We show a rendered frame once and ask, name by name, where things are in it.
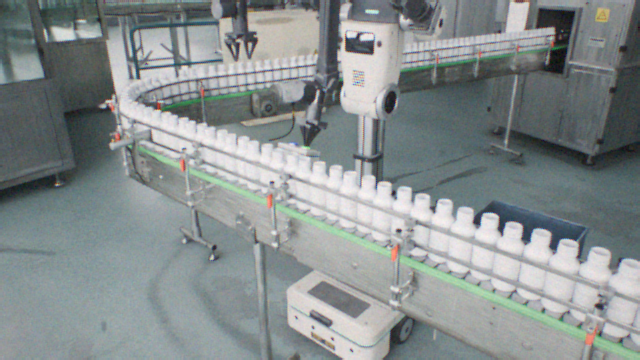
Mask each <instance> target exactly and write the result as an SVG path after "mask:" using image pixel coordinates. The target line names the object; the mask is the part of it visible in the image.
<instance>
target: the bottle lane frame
mask: <svg viewBox="0 0 640 360"><path fill-rule="evenodd" d="M137 147H138V153H139V156H140V157H142V158H145V159H146V162H147V167H148V168H150V169H152V170H149V171H148V172H149V178H150V182H147V181H145V180H144V181H145V185H144V184H143V182H144V181H142V179H141V178H140V181H141V184H143V185H144V186H146V187H148V188H150V189H152V190H154V191H156V192H158V193H160V194H162V195H166V196H168V197H170V198H172V199H174V200H176V201H178V202H180V203H182V204H184V205H186V206H187V207H189V206H188V205H187V202H188V196H187V195H186V191H187V188H186V173H185V171H182V169H181V164H180V163H178V162H176V163H175V162H174V161H173V160H171V159H168V158H166V157H163V156H161V155H160V154H157V153H156V152H152V151H150V150H147V149H145V148H142V147H140V146H137ZM188 168H189V167H188ZM189 175H190V183H191V191H193V192H195V191H197V190H200V189H201V185H200V180H201V181H203V182H204V188H205V189H203V190H201V191H200V192H198V193H195V195H194V200H195V202H196V201H198V200H201V199H202V193H201V192H205V196H206V199H204V200H203V201H201V202H199V203H196V207H195V208H194V210H195V211H197V212H199V213H201V214H203V215H205V216H207V217H209V218H211V219H214V220H216V221H218V222H220V223H222V224H224V225H226V226H228V227H230V228H232V229H234V230H236V231H237V227H236V218H237V217H238V216H241V217H243V218H247V219H249V220H251V221H252V222H253V224H254V225H255V232H256V241H257V242H259V243H263V244H264V245H267V246H269V247H271V248H273V247H272V246H271V243H272V242H273V240H272V236H271V235H270V232H271V230H272V222H271V208H268V207H267V200H266V198H262V197H261V196H260V195H257V194H256V193H255V194H252V193H250V192H248V190H247V191H245V190H243V189H240V187H236V186H234V184H232V185H231V184H229V183H227V182H226V181H225V182H224V181H222V180H220V179H217V178H214V177H213V176H211V175H208V174H207V173H203V172H201V171H200V170H199V171H198V170H196V169H191V168H189ZM296 210H297V209H296ZM296 210H291V209H289V208H288V206H286V207H285V206H283V205H280V204H279V203H276V217H277V230H282V229H284V228H285V227H287V220H286V218H290V226H291V227H289V228H288V230H289V231H291V239H289V240H288V242H284V243H283V244H282V247H281V248H280V249H279V250H278V251H279V252H281V253H283V254H285V255H287V256H288V257H290V258H292V259H294V260H296V261H298V262H300V263H302V264H304V265H306V266H308V267H312V268H313V269H315V270H317V271H319V272H321V273H323V274H325V275H327V276H329V277H331V278H333V279H335V280H337V281H338V282H340V283H342V284H344V285H346V286H348V287H350V288H352V289H354V290H356V291H360V292H361V293H363V294H365V295H367V296H369V297H371V298H373V299H376V300H378V301H380V302H382V303H384V304H386V305H387V306H389V307H391V306H390V305H389V302H390V300H391V291H390V288H391V286H392V278H393V263H394V262H392V261H391V250H390V251H387V250H386V247H387V246H388V245H387V246H385V247H383V246H381V245H378V244H376V242H377V241H376V242H368V241H366V240H364V238H365V237H363V238H360V237H357V236H355V235H354V233H355V232H354V233H352V234H350V233H348V232H345V231H343V229H344V228H343V229H338V228H336V227H334V224H333V225H329V224H327V223H324V220H322V221H320V220H317V219H315V218H314V217H308V216H306V215H305V213H304V214H301V213H299V212H296ZM411 256H412V255H411ZM411 256H409V257H406V256H404V255H401V257H400V270H399V286H402V285H403V284H404V283H406V282H407V281H408V279H407V277H408V269H409V270H411V271H413V272H414V274H413V282H411V281H410V283H409V284H410V285H411V286H412V295H409V296H408V297H407V298H406V299H405V300H404V301H403V302H402V307H401V308H399V309H397V311H399V312H401V313H403V314H405V315H407V316H409V317H412V318H414V319H416V320H418V321H420V322H422V323H424V324H426V325H428V326H430V327H432V328H434V329H435V330H437V331H439V332H441V333H443V334H445V335H447V336H449V337H451V338H453V339H455V340H457V341H459V342H461V343H462V344H464V345H468V346H470V347H472V348H474V349H476V350H478V351H480V352H482V353H485V354H486V355H488V356H490V357H492V358H494V359H496V360H580V356H581V353H582V350H583V346H584V343H585V339H586V334H587V332H586V330H583V329H582V324H580V325H579V326H577V327H576V326H574V325H571V324H568V323H564V322H563V319H564V318H563V317H561V318H560V319H559V320H558V319H555V318H553V317H550V316H548V315H546V314H545V309H543V310H542V311H541V312H538V311H536V310H534V309H532V308H530V307H528V302H526V303H525V304H524V305H522V304H520V303H518V302H515V301H513V300H511V299H510V298H511V295H510V296H509V297H507V298H506V297H504V296H502V295H499V294H495V289H494V290H493V291H492V292H489V291H487V290H485V289H483V288H481V287H480V284H481V283H479V284H478V285H473V284H471V283H469V282H466V281H465V277H464V278H462V279H459V278H458V277H455V276H453V275H451V272H452V271H450V272H448V273H445V272H443V271H441V270H438V269H437V267H438V266H436V267H429V266H427V265H425V264H424V262H425V261H423V262H421V263H420V262H417V261H415V260H412V259H411ZM593 344H594V347H593V350H592V353H591V356H590V360H592V357H593V354H594V350H595V351H597V352H599V353H602V354H603V358H602V360H640V352H639V353H637V352H635V351H632V350H630V349H627V348H625V347H623V346H622V341H620V342H619V343H618V344H616V343H614V342H611V341H609V340H607V339H604V338H602V337H601V332H599V333H598V334H597V335H596V336H595V340H594V343H593Z"/></svg>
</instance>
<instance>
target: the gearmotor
mask: <svg viewBox="0 0 640 360"><path fill-rule="evenodd" d="M298 81H299V80H297V81H287V82H280V83H276V84H275V83H274V84H272V85H270V87H269V90H264V91H258V92H254V93H252V103H253V115H254V119H255V120H258V119H259V118H260V119H264V118H270V117H276V116H277V105H279V104H286V103H291V105H292V121H293V123H292V127H291V129H290V131H289V133H290V132H291V130H292V129H293V126H294V105H295V103H294V102H297V101H298V100H294V99H293V98H292V96H291V91H292V88H293V86H294V85H295V84H297V83H298ZM289 133H288V134H286V135H284V136H282V137H280V138H276V139H272V140H269V141H274V140H278V139H281V138H284V137H286V136H287V135H289Z"/></svg>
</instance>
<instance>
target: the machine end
mask: <svg viewBox="0 0 640 360"><path fill-rule="evenodd" d="M551 27H555V32H561V30H563V31H566V30H570V31H571V34H568V36H567V38H570V40H569V42H564V43H561V44H567V43H569V44H568V49H567V54H566V60H565V65H564V66H560V67H554V68H549V69H543V70H537V71H527V74H521V75H520V76H519V83H518V89H517V95H516V100H515V107H514V113H513V119H512V124H511V130H514V131H517V132H520V133H524V134H527V135H530V136H532V137H535V138H539V139H542V140H545V141H548V142H551V143H554V144H557V145H562V146H565V147H568V148H571V149H574V150H578V151H581V152H584V153H586V154H587V155H588V158H587V160H583V161H582V164H583V165H585V166H588V167H594V166H595V165H596V163H595V162H593V161H591V157H592V156H595V155H598V154H601V153H604V152H607V151H610V150H613V149H615V148H618V147H621V146H622V148H621V149H622V150H624V151H627V152H635V151H636V148H634V147H632V146H631V145H632V144H633V143H636V142H639V141H640V0H531V3H530V9H529V15H528V20H527V26H526V30H528V31H529V30H534V29H537V30H538V29H542V28H546V29H547V28H551ZM513 78H514V74H509V75H505V76H499V77H494V83H493V90H492V97H491V104H490V106H489V107H487V112H489V118H488V119H489V121H488V122H490V123H493V124H496V130H492V131H491V133H492V134H495V135H502V134H503V131H500V130H499V126H503V127H506V128H507V116H508V110H509V103H510V97H511V91H512V85H513ZM624 145H628V146H624Z"/></svg>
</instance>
